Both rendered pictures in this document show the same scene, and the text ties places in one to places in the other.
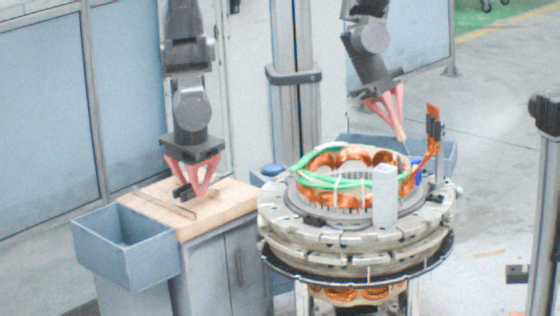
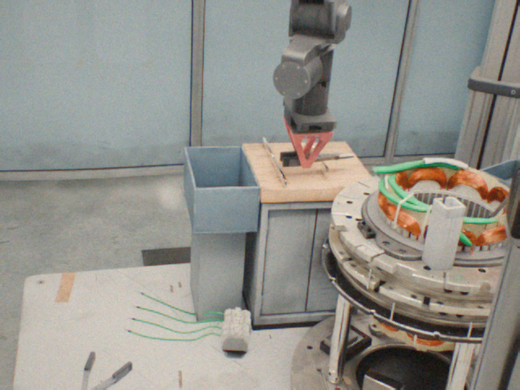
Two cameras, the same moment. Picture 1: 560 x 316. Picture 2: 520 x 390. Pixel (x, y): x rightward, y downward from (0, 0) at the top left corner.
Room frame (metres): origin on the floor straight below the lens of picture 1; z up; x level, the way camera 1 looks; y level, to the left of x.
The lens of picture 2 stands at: (0.37, -0.35, 1.57)
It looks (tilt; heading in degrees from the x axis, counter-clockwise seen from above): 27 degrees down; 32
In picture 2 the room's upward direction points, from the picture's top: 4 degrees clockwise
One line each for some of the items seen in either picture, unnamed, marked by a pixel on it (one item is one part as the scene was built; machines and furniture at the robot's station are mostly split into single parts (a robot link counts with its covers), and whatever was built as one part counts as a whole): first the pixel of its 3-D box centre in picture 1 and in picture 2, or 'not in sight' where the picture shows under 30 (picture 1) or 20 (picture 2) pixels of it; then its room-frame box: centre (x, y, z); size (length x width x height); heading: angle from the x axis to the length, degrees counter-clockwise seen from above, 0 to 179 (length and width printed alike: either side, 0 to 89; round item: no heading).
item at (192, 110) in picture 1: (191, 81); (309, 48); (1.27, 0.14, 1.29); 0.11 x 0.09 x 0.12; 10
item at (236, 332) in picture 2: not in sight; (236, 329); (1.19, 0.19, 0.80); 0.10 x 0.05 x 0.04; 31
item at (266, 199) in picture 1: (356, 196); (444, 224); (1.27, -0.11, 1.09); 0.32 x 0.32 x 0.01
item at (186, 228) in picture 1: (190, 201); (306, 170); (1.37, 0.17, 1.05); 0.20 x 0.19 x 0.02; 135
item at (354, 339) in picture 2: not in sight; (344, 337); (1.26, 0.01, 0.83); 0.05 x 0.04 x 0.02; 167
